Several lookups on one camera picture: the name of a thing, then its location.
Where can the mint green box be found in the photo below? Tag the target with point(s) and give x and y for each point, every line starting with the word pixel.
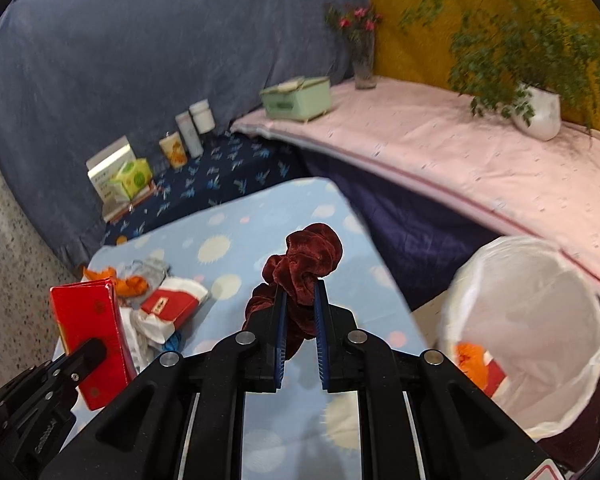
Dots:
pixel 295 100

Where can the orange peel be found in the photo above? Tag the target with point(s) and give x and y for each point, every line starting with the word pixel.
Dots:
pixel 130 286

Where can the navy patterned cloth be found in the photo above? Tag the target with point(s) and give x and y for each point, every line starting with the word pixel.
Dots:
pixel 220 165

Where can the clear grey wrapper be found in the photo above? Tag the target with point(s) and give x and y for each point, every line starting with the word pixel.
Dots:
pixel 152 267

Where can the bin with white bag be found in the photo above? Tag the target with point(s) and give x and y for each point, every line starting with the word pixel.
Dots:
pixel 530 300

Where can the dark red velvet scrunchie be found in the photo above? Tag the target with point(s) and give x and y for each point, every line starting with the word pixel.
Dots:
pixel 310 250

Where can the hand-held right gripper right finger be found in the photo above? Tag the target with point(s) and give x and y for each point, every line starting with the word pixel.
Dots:
pixel 321 332

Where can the green plant in white pot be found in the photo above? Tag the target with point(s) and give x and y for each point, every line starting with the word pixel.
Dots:
pixel 542 110

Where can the glass vase with red flowers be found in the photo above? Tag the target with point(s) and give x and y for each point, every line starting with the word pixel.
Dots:
pixel 365 72

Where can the short white jar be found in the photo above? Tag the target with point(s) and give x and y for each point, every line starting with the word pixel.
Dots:
pixel 202 117

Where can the white carton box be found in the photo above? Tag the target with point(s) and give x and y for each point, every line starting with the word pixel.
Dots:
pixel 104 170

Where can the small red wooden stand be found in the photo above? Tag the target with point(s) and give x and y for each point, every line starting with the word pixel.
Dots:
pixel 145 197

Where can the orange wrapper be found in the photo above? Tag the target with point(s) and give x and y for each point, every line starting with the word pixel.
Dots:
pixel 472 362

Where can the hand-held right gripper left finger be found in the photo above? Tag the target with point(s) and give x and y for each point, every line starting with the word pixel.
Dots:
pixel 280 332

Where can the mustard yellow cloth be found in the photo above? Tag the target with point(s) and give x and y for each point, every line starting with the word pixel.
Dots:
pixel 405 50

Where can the orange printed cup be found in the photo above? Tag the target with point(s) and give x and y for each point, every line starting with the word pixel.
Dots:
pixel 174 150

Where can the red cardboard box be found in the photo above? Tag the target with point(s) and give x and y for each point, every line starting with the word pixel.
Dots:
pixel 90 315

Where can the grey-blue hanging cloth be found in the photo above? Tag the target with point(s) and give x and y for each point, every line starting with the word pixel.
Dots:
pixel 130 60

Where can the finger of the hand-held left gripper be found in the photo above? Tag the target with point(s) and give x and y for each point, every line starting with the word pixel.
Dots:
pixel 86 355

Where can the red and white packet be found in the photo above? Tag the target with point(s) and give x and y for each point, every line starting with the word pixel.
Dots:
pixel 169 302

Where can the tall white bottle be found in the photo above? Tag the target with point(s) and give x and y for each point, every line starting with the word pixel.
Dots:
pixel 190 135

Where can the pink bed sheet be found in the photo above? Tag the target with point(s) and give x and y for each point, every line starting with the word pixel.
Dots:
pixel 455 150

